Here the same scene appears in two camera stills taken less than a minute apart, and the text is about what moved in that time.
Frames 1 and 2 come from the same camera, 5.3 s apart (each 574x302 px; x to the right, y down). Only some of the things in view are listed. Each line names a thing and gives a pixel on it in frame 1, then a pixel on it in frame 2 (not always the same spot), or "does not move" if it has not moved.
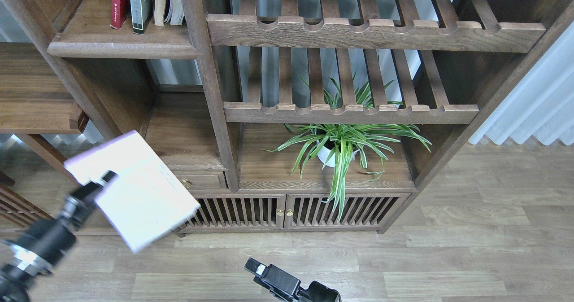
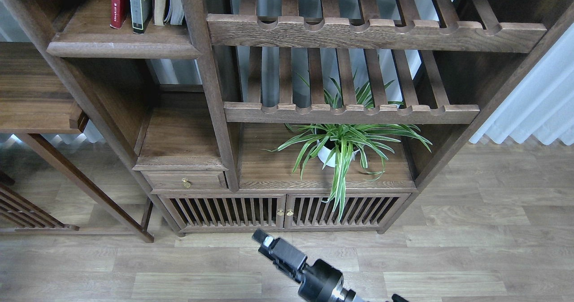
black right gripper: x=317 y=291 → x=320 y=282
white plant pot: x=324 y=154 does not move
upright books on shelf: x=167 y=3 does not move
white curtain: x=542 y=104 does not move
